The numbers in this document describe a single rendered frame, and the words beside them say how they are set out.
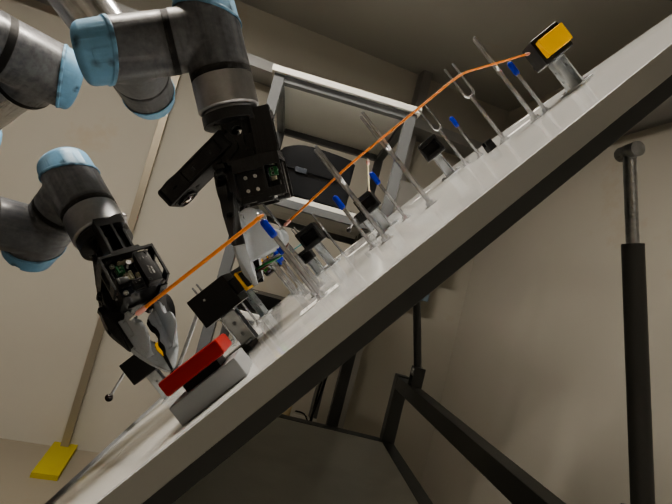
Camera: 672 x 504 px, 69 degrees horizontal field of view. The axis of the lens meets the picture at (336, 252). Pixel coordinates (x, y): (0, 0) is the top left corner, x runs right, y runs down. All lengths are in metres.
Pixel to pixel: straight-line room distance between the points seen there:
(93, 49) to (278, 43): 2.71
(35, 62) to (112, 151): 2.04
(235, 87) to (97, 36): 0.16
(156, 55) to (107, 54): 0.05
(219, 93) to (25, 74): 0.54
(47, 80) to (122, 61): 0.46
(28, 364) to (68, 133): 1.28
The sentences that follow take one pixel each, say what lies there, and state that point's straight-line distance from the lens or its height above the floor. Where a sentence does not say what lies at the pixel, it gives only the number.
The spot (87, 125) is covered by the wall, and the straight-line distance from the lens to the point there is 3.14.
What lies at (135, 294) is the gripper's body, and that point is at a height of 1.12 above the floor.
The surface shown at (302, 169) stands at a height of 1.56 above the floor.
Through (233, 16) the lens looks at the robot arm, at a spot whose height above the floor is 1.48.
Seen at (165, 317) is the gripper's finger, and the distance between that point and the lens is 0.67.
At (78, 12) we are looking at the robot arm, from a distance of 0.81.
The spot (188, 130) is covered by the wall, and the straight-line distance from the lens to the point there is 3.09.
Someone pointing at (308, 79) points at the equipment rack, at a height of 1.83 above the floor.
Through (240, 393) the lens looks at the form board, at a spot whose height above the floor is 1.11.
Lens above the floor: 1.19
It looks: 5 degrees up
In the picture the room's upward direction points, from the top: 15 degrees clockwise
